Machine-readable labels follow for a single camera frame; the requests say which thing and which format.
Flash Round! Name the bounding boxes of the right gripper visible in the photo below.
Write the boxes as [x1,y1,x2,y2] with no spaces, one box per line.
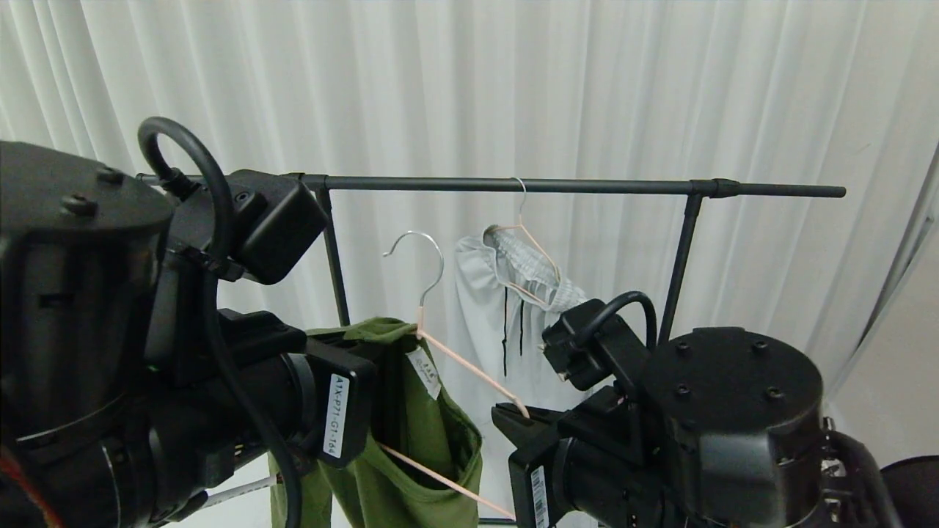
[506,387,665,528]

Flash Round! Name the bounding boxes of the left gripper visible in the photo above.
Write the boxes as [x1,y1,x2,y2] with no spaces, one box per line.
[95,309,379,528]

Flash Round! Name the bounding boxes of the green garment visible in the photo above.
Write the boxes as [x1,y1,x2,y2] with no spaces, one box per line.
[268,317,485,528]

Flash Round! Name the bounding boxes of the pink clothes hanger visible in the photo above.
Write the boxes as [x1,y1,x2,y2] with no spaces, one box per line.
[484,178,563,309]
[383,231,530,520]

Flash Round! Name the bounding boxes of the pale grey shorts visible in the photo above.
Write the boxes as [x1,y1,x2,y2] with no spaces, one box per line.
[440,226,596,528]

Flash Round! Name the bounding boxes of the black clothes rack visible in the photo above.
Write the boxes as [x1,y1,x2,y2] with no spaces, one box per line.
[136,174,847,526]

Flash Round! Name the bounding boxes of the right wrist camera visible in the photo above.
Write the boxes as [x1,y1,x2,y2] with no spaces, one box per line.
[541,299,654,393]

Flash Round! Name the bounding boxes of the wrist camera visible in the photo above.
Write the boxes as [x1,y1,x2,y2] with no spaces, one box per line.
[147,170,331,382]
[541,299,654,393]

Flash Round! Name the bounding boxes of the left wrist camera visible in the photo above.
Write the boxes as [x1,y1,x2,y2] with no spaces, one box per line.
[147,170,331,382]

